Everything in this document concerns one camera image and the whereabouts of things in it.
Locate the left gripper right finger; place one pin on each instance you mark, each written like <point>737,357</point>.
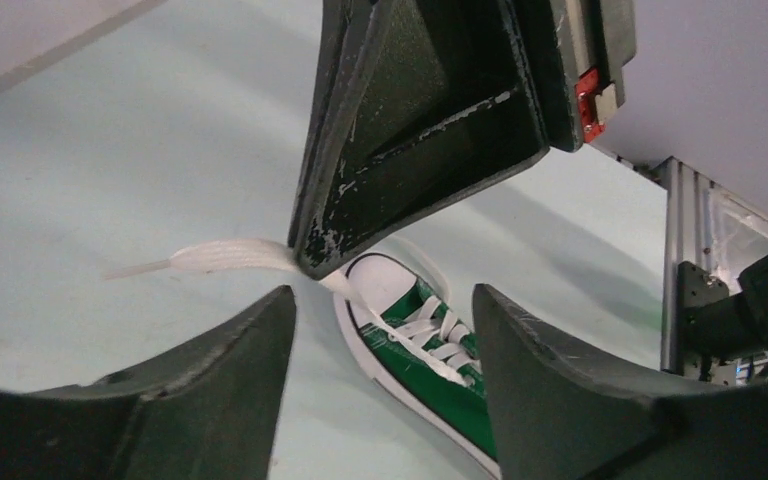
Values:
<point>562,408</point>

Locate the aluminium frame rail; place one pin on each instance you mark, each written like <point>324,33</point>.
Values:
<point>715,295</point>

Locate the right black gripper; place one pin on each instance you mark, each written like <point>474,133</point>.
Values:
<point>420,104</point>

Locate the white shoelace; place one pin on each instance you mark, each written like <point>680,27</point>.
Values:
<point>251,253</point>

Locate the green canvas sneaker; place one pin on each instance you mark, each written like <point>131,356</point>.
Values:
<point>413,307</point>

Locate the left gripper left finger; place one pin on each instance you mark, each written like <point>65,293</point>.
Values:
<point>205,409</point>

